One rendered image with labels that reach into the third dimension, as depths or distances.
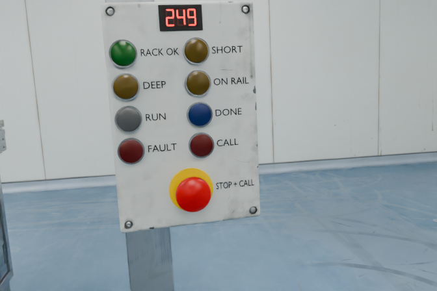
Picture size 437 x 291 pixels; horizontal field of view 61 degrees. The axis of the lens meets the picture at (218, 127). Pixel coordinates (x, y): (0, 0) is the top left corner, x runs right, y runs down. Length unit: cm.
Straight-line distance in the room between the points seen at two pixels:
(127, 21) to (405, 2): 421
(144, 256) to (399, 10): 417
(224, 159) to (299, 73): 357
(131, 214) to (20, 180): 381
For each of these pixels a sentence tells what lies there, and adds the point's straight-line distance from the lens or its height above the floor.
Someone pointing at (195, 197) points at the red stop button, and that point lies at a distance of 41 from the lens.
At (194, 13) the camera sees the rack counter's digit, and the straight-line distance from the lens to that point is 43.
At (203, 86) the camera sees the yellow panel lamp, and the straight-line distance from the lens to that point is 42.
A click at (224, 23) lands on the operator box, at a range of 43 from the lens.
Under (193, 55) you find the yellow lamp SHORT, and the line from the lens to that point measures 42.
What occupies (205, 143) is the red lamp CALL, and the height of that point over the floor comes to 97.
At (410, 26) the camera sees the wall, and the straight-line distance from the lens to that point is 454.
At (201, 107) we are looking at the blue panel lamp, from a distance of 42.
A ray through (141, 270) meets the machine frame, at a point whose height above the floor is 79.
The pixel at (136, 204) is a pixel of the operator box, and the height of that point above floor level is 90.
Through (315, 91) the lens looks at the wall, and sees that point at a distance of 404.
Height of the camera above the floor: 104
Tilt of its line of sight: 8 degrees down
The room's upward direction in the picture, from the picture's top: 3 degrees counter-clockwise
